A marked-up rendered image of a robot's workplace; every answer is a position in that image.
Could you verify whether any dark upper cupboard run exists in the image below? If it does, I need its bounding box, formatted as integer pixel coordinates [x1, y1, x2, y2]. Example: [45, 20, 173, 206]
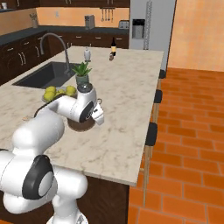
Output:
[0, 0, 131, 13]

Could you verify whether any rail with hanging tools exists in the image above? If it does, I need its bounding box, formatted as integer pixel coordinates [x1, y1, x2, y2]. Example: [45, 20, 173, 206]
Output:
[99, 6, 116, 24]

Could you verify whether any white toaster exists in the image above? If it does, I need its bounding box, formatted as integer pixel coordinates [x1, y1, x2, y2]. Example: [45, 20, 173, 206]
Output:
[118, 19, 130, 31]

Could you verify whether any pot with utensils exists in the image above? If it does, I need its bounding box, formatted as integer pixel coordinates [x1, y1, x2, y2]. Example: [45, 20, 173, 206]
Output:
[29, 12, 39, 30]

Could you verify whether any brown round basket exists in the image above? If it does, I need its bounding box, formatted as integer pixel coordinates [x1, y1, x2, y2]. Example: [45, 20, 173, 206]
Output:
[66, 98, 103, 133]

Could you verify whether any dark wine bottle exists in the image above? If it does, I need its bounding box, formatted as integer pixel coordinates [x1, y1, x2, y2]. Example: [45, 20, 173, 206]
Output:
[109, 37, 117, 58]

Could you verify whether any dark sink basin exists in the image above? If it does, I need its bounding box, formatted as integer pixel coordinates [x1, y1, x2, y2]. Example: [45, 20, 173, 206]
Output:
[11, 60, 81, 90]

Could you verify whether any yellow-green lemon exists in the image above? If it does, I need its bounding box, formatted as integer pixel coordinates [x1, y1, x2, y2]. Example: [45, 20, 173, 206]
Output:
[45, 85, 57, 95]
[55, 88, 67, 97]
[65, 85, 78, 97]
[43, 92, 56, 102]

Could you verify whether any white soap dispenser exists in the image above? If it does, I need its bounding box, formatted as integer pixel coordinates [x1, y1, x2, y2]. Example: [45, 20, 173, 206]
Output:
[83, 46, 92, 63]

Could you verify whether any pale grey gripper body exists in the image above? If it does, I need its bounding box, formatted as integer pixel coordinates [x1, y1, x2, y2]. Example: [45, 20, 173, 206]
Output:
[91, 105, 105, 127]

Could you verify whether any dark lower cupboard run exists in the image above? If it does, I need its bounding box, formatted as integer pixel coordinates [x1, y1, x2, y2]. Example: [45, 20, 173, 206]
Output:
[0, 25, 130, 87]

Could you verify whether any grey fruit bowl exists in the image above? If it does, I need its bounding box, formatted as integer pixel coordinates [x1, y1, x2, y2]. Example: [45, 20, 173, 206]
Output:
[41, 86, 79, 103]

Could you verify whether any grey coffee machine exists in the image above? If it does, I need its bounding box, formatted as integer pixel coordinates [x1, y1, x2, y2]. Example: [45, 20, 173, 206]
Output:
[84, 14, 96, 31]

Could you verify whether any grey curved tap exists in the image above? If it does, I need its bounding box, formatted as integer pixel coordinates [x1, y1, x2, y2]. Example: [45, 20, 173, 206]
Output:
[38, 32, 72, 75]

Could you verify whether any black seat wooden stool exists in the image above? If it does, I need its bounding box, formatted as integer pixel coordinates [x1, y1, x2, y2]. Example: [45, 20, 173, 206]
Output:
[150, 88, 164, 124]
[142, 122, 159, 207]
[157, 68, 167, 91]

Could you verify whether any grey fridge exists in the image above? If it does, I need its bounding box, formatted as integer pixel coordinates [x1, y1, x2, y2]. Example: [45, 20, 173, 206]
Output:
[129, 0, 178, 72]

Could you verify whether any dark wooden island cabinet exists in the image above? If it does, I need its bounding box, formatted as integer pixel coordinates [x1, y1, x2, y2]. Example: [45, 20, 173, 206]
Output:
[0, 164, 130, 224]

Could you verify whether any dark cupboard run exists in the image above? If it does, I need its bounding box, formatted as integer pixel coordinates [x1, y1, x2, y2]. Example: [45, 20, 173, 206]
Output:
[0, 25, 130, 87]
[0, 0, 131, 13]

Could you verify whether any green potted plant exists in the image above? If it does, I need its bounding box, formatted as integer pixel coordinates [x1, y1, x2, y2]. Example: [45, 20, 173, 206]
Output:
[71, 61, 94, 87]

